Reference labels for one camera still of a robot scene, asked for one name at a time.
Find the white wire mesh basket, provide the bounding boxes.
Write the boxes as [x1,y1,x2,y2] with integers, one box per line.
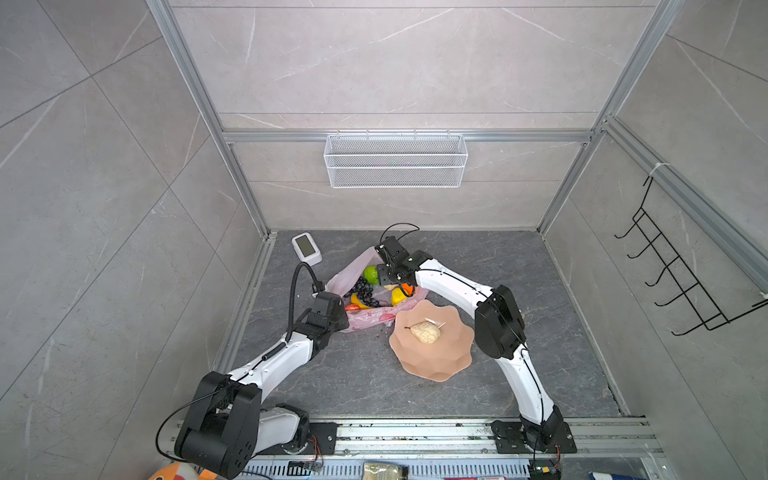
[323,133,469,189]

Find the green fake fruit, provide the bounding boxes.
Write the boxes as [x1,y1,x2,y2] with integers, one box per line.
[363,265,380,285]

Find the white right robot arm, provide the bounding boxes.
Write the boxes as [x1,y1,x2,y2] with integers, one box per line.
[375,236,576,453]

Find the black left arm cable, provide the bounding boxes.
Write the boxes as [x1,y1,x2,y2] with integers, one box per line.
[286,262,325,337]

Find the yellow fake banana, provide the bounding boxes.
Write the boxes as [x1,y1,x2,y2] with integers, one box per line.
[350,294,373,310]

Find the yellow fake lemon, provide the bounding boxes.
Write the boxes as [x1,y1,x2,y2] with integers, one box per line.
[391,287,408,306]

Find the pink plastic bag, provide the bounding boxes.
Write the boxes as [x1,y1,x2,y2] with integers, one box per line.
[326,247,429,333]

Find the aluminium mounting rail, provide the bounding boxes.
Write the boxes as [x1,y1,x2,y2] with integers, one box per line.
[233,417,676,479]

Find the orange plush toy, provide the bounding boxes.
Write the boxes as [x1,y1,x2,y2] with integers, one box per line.
[149,462,218,480]

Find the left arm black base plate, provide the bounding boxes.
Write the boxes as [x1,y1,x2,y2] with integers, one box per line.
[254,422,339,456]

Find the black fake grapes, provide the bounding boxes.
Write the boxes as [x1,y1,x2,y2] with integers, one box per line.
[349,276,380,308]

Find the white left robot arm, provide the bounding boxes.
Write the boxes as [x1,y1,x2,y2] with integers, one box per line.
[173,292,349,479]

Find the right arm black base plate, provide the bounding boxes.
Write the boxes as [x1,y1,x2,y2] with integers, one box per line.
[490,419,578,454]

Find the small white digital clock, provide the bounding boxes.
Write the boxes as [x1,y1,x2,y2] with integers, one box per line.
[291,232,322,266]

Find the pink scalloped plastic bowl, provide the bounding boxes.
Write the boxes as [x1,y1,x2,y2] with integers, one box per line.
[389,300,474,382]

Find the black wire hook rack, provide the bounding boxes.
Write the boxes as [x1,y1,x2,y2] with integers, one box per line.
[613,175,767,337]

